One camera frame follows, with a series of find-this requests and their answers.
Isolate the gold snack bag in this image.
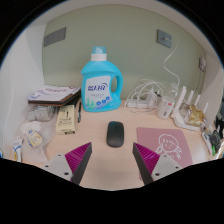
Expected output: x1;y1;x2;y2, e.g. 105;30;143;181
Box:
186;104;205;127

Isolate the white wall socket cable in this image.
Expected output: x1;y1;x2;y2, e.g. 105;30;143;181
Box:
163;46;181;88

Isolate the small white carton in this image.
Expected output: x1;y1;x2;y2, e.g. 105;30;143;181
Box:
12;135;24;163

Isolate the white wall adapter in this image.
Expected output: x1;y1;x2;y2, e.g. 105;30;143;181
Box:
198;56;207;71

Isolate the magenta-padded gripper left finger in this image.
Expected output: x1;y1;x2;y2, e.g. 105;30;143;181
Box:
42;141;93;186

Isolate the black pen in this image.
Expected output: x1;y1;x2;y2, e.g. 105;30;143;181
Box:
77;101;83;124

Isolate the black computer mouse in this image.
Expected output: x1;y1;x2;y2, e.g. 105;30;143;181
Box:
106;120;125;148

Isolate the blue detergent bottle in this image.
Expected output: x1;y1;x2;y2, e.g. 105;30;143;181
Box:
80;46;124;113

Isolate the pale yellow box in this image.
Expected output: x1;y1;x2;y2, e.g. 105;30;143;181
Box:
55;104;77;136

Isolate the white rectangular device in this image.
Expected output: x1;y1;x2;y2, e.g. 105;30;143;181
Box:
201;130;214;156

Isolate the grey blank wall plate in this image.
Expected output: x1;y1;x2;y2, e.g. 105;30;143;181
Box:
43;27;67;48

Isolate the grey clear plastic bag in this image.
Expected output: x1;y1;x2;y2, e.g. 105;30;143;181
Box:
26;105;56;123

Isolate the pink cartoon mouse pad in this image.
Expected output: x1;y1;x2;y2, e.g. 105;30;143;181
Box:
135;126;194;169

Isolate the white power strip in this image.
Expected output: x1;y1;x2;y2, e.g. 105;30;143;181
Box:
124;98;158;110

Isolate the white router with antennas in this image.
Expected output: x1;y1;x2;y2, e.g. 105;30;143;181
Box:
171;85;209;132

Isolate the black round device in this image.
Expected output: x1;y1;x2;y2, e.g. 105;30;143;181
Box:
210;128;224;151

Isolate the coiled white cable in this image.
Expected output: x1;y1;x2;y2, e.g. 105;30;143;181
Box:
124;78;166;118

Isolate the clear plastic bottle red label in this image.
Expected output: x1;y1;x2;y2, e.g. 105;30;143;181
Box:
157;83;179;120

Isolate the grey wall socket plate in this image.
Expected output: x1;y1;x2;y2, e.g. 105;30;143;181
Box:
156;29;173;49

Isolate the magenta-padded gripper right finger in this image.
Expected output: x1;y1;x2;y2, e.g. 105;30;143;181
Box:
132;142;184;186

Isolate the white crumpled packet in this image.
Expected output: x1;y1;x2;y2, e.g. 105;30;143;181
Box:
20;120;42;134

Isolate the white shelf unit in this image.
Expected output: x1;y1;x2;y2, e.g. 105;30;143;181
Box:
0;3;224;158

